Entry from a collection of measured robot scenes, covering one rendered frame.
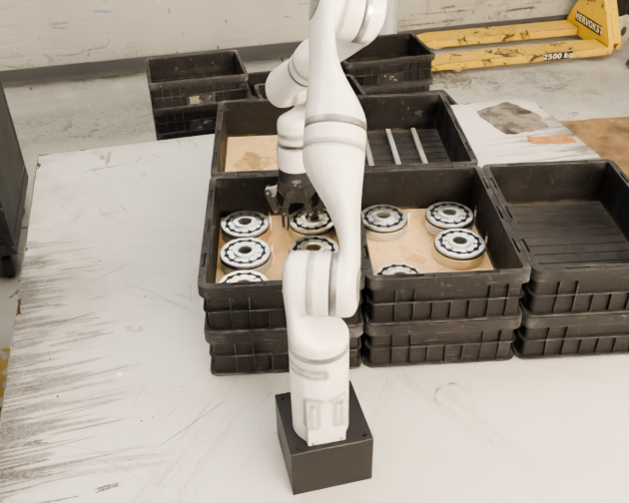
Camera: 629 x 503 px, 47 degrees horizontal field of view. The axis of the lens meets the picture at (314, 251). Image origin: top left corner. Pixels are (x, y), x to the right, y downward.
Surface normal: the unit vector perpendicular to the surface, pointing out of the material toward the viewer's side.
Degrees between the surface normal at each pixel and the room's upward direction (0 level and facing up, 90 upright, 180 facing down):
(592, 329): 90
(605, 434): 0
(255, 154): 0
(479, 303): 90
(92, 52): 90
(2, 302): 0
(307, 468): 90
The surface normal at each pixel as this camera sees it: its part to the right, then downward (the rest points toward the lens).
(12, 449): -0.02, -0.81
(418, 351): 0.06, 0.58
